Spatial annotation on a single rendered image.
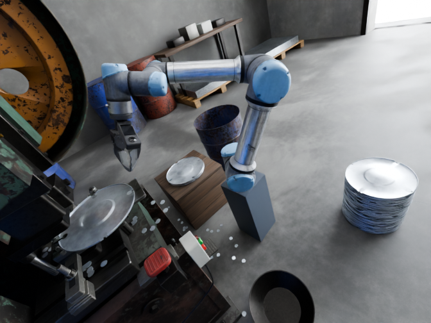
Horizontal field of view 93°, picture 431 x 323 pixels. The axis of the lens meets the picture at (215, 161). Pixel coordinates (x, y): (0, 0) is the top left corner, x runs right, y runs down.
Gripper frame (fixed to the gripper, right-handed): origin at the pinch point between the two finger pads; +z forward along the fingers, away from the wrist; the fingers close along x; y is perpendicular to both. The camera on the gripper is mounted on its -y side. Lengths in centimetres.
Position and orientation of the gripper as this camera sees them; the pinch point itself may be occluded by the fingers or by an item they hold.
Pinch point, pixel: (130, 168)
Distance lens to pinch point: 82.1
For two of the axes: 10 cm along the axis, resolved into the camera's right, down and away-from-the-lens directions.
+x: -8.0, 2.1, -5.6
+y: -6.0, -3.4, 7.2
